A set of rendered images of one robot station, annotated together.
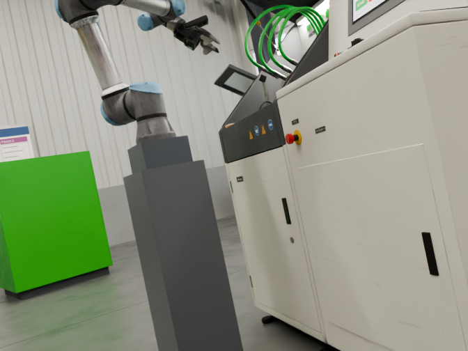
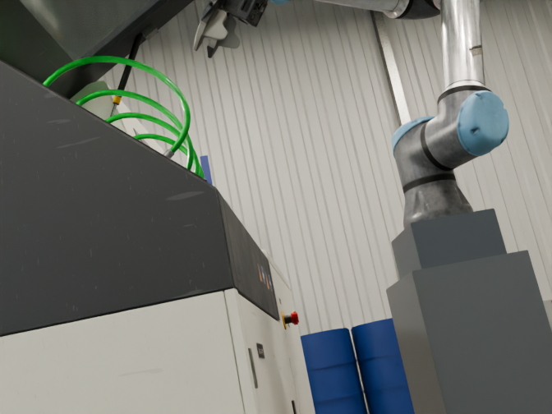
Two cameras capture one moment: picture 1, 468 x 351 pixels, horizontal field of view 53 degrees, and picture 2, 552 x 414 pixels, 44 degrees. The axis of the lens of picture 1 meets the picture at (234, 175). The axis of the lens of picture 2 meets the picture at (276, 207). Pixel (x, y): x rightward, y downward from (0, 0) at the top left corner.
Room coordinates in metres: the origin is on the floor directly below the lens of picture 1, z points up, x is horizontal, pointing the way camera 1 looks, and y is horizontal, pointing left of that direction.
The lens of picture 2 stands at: (3.21, 0.50, 0.64)
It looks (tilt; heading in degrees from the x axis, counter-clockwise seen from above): 15 degrees up; 203
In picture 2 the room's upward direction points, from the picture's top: 11 degrees counter-clockwise
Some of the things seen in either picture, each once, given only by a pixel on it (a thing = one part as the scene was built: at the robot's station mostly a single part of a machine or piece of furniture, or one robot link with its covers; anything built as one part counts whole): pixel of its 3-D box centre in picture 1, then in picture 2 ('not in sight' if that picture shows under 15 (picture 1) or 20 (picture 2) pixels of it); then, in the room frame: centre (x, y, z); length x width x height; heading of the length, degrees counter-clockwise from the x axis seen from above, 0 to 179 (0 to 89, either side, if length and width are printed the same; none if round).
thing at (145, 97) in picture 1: (146, 99); (423, 153); (1.75, 0.26, 1.07); 0.13 x 0.12 x 0.14; 57
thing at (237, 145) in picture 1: (251, 136); (246, 272); (1.98, -0.10, 0.87); 0.62 x 0.04 x 0.16; 20
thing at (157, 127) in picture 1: (154, 129); (434, 204); (1.74, 0.26, 0.95); 0.15 x 0.15 x 0.10
